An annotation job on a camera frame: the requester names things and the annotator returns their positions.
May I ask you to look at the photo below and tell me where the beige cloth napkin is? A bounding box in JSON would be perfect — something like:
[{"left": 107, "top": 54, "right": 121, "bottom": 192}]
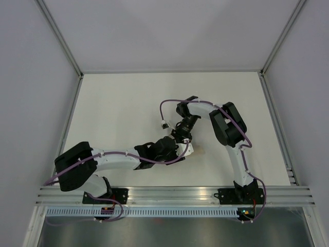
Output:
[{"left": 191, "top": 146, "right": 206, "bottom": 155}]

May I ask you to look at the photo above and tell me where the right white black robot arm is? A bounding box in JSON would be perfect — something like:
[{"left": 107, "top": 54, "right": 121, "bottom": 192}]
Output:
[{"left": 171, "top": 96, "right": 258, "bottom": 203}]

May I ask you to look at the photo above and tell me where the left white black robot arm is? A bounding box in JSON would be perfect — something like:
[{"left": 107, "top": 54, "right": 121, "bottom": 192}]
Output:
[{"left": 54, "top": 136, "right": 189, "bottom": 204}]

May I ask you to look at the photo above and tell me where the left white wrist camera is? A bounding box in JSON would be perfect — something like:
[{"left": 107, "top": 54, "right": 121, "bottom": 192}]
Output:
[{"left": 176, "top": 138, "right": 194, "bottom": 157}]

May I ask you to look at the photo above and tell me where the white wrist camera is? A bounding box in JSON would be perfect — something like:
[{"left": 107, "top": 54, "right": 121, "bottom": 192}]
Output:
[
  {"left": 176, "top": 138, "right": 194, "bottom": 157},
  {"left": 161, "top": 120, "right": 170, "bottom": 129}
]

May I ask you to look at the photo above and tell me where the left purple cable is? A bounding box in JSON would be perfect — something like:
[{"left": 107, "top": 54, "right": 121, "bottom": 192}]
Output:
[{"left": 42, "top": 140, "right": 192, "bottom": 227}]

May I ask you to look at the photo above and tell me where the purple cable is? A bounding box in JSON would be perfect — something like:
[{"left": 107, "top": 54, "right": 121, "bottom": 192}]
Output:
[
  {"left": 159, "top": 99, "right": 267, "bottom": 224},
  {"left": 42, "top": 140, "right": 192, "bottom": 227}
]

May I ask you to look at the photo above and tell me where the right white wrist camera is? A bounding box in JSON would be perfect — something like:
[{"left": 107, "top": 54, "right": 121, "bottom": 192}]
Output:
[{"left": 161, "top": 120, "right": 170, "bottom": 129}]

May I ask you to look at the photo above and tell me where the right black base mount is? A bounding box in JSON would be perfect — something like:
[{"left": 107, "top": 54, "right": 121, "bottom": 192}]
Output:
[{"left": 213, "top": 188, "right": 265, "bottom": 205}]

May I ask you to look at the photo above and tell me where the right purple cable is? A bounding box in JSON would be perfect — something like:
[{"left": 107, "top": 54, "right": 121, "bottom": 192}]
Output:
[{"left": 159, "top": 99, "right": 267, "bottom": 224}]

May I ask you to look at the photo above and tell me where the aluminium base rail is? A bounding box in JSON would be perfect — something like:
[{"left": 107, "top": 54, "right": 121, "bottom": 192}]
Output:
[{"left": 34, "top": 186, "right": 315, "bottom": 207}]

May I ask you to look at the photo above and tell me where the white slotted cable duct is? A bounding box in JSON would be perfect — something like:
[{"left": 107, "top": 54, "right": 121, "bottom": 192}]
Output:
[{"left": 46, "top": 207, "right": 238, "bottom": 218}]

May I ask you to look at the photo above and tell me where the left aluminium frame post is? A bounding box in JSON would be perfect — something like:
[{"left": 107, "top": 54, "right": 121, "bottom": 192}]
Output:
[{"left": 34, "top": 0, "right": 83, "bottom": 79}]

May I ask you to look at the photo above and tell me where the aluminium frame post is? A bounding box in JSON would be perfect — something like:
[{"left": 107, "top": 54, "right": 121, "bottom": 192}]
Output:
[
  {"left": 34, "top": 0, "right": 83, "bottom": 79},
  {"left": 260, "top": 0, "right": 308, "bottom": 77}
]

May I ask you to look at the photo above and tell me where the right aluminium frame post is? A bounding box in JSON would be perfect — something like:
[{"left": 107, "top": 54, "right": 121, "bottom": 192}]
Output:
[{"left": 260, "top": 0, "right": 308, "bottom": 77}]

